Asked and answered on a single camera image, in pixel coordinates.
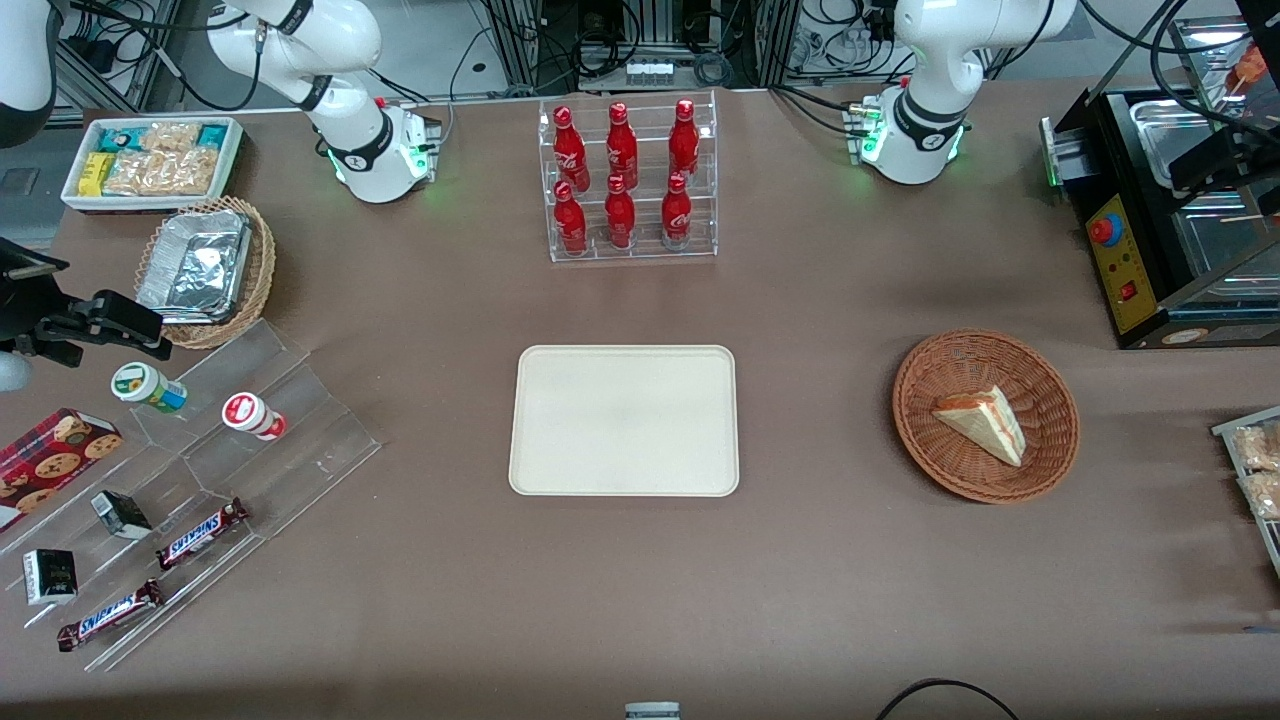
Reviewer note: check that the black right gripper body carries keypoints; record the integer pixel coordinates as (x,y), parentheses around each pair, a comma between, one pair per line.
(22,312)

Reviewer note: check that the triangular sandwich wedge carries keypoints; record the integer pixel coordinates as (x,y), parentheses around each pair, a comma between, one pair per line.
(985,420)

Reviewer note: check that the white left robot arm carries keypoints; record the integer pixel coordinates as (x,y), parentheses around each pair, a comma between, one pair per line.
(930,130)

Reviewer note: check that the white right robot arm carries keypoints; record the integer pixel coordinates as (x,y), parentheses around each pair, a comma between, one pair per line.
(355,150)

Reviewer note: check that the aluminium foil tray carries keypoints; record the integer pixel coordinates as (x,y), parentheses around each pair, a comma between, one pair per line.
(195,265)

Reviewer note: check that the tan wicker basket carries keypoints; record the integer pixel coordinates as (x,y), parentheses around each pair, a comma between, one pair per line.
(258,270)

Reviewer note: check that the cream rectangular tray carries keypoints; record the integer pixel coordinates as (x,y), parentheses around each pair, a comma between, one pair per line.
(620,420)

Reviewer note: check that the round brown wicker basket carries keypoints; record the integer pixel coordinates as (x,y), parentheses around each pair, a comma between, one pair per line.
(960,460)

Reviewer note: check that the grey metal snack tray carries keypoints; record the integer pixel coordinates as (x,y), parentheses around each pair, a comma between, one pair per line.
(1225,428)

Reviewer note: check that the green lid yogurt cup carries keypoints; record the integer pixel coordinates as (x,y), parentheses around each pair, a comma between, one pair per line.
(145,386)

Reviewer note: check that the red plaid cookie box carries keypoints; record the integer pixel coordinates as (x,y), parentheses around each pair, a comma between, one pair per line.
(55,460)

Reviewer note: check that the yellow snack packet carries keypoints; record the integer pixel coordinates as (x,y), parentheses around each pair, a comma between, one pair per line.
(95,173)

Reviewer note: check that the clear rice cracker bag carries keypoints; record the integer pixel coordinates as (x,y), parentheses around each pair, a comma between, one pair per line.
(190,172)
(170,137)
(135,173)

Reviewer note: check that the red lid yogurt cup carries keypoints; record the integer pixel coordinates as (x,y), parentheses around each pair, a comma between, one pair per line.
(250,414)

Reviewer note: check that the teal snack packet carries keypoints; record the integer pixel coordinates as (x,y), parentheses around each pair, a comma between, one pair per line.
(120,138)
(212,136)

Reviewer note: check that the white plastic snack bin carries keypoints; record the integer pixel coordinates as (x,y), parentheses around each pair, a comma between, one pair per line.
(232,170)

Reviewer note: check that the clear acrylic stepped display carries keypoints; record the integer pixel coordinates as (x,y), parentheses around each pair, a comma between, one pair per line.
(300,450)

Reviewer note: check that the Snickers chocolate bar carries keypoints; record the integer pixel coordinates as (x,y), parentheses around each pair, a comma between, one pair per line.
(200,533)
(110,614)

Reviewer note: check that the black and white small box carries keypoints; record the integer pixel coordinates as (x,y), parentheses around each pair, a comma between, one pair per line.
(50,577)

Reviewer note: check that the red cola bottle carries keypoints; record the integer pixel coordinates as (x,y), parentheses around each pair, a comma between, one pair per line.
(622,148)
(570,150)
(620,218)
(684,142)
(677,215)
(570,222)

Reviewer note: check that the clear acrylic bottle rack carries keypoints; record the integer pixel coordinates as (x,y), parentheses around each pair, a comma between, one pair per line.
(645,250)

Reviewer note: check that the white power strip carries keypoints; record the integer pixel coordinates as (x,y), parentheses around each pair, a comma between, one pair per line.
(648,70)

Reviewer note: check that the small grey box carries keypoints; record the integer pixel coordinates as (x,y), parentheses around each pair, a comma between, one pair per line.
(652,712)

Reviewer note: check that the black food warmer showcase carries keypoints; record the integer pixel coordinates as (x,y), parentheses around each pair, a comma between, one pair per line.
(1150,270)

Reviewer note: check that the clear fried snack bag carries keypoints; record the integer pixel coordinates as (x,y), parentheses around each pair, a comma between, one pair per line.
(1258,447)
(1264,495)

